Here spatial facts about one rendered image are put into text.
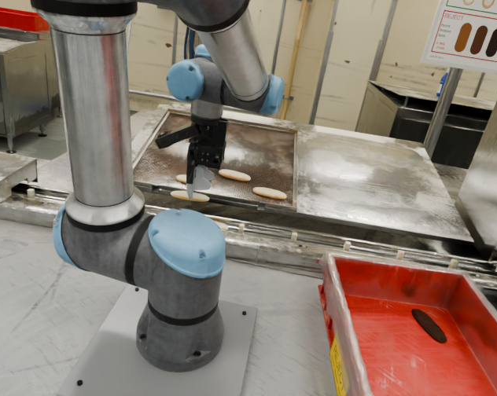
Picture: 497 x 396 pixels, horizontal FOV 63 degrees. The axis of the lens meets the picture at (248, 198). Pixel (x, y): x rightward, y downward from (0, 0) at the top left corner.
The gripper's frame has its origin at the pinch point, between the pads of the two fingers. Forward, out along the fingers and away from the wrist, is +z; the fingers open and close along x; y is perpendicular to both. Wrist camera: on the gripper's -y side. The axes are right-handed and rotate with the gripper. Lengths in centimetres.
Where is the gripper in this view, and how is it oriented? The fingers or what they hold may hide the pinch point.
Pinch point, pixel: (190, 191)
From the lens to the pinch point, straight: 104.4
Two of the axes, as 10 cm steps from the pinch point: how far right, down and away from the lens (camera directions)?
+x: 0.8, -4.3, 9.0
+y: 9.9, 1.6, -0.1
